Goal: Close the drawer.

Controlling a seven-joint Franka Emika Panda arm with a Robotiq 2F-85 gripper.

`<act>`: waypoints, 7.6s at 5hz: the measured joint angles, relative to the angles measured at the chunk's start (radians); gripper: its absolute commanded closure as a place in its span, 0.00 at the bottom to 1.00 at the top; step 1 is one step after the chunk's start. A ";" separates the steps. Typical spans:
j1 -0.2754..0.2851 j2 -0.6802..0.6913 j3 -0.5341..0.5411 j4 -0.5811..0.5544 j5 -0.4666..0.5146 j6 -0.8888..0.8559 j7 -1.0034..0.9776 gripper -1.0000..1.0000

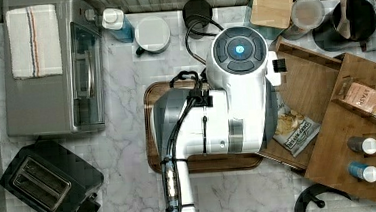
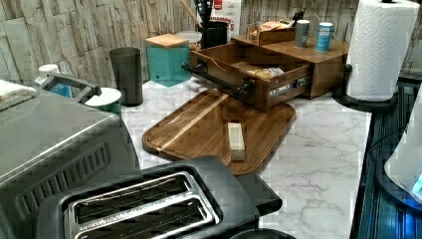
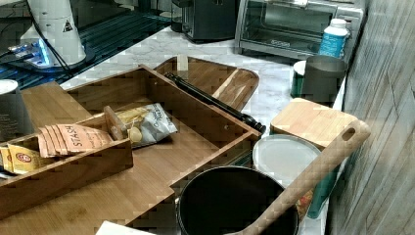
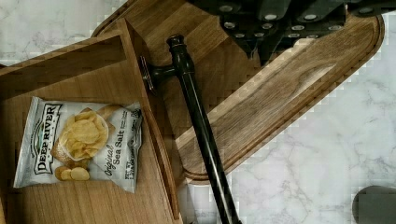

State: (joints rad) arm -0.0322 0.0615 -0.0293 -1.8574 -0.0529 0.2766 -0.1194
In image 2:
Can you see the wooden drawer with black handle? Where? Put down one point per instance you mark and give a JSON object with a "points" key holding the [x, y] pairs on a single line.
{"points": [[256, 76]]}

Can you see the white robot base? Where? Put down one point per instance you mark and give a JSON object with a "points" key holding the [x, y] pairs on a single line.
{"points": [[400, 173]]}

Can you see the wooden drawer cabinet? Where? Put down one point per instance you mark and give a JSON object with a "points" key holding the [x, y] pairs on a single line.
{"points": [[328, 66]]}

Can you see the wooden cutting board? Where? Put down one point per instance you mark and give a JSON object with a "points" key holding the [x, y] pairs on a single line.
{"points": [[200, 127]]}

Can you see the small wooden block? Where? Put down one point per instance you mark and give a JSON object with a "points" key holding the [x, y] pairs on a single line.
{"points": [[236, 141]]}

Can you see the black two-slot toaster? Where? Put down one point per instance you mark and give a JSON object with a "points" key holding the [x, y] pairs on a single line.
{"points": [[197, 198]]}

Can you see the teal canister with wooden lid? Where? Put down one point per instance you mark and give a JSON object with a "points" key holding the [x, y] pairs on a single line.
{"points": [[166, 54]]}

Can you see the round container with white lid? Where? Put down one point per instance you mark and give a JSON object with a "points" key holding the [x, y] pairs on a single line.
{"points": [[193, 37]]}

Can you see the black utensil holder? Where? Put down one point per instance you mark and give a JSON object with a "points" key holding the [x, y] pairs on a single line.
{"points": [[213, 34]]}

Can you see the wooden tea bag organizer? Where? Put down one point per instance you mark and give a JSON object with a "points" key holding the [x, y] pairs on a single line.
{"points": [[269, 33]]}

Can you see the green can with white lid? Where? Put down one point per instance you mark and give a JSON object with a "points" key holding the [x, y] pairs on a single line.
{"points": [[107, 101]]}

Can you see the dark grey tumbler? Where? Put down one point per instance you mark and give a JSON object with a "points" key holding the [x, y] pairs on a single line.
{"points": [[126, 68]]}

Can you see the wooden spoon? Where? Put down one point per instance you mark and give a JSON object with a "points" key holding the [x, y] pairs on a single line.
{"points": [[190, 12]]}

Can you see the white cereal box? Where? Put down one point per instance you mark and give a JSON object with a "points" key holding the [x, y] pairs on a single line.
{"points": [[229, 12]]}

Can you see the black paper towel holder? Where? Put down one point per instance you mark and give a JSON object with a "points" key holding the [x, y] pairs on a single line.
{"points": [[340, 96]]}

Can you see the grey spice shaker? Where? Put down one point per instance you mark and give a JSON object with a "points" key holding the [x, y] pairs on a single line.
{"points": [[302, 33]]}

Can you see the blue spice shaker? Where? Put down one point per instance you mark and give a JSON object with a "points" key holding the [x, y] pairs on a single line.
{"points": [[323, 36]]}

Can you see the silver toaster oven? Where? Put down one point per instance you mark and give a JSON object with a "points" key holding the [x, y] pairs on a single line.
{"points": [[55, 142]]}

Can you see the white paper towel roll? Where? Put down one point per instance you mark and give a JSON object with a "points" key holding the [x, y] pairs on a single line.
{"points": [[379, 42]]}

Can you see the white folded towel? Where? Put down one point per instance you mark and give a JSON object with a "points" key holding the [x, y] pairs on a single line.
{"points": [[12, 94]]}

